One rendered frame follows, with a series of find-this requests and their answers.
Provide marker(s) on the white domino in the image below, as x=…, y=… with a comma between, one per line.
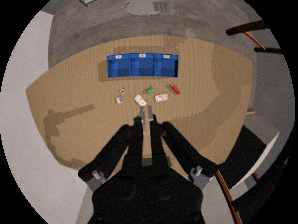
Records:
x=161, y=97
x=140, y=100

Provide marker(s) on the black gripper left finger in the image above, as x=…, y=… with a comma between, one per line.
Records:
x=108, y=158

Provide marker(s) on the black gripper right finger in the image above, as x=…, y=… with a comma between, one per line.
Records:
x=199, y=169

